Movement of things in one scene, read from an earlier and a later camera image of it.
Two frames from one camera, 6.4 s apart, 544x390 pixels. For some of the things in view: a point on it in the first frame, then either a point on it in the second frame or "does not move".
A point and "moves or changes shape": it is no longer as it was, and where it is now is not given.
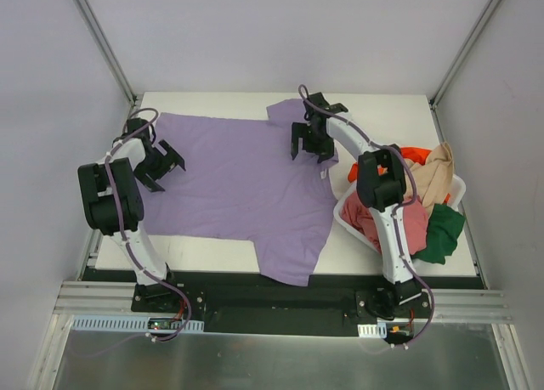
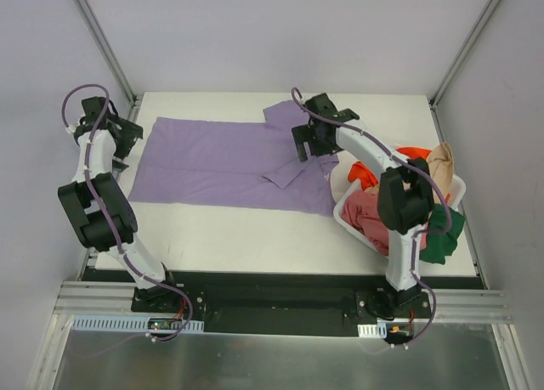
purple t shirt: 240,183 moves or changes shape
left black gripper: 157,164 -> 126,138
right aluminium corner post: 463,54 does not move
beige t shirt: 433,180 does not move
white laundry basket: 457,193 does not move
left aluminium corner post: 97,32 does not move
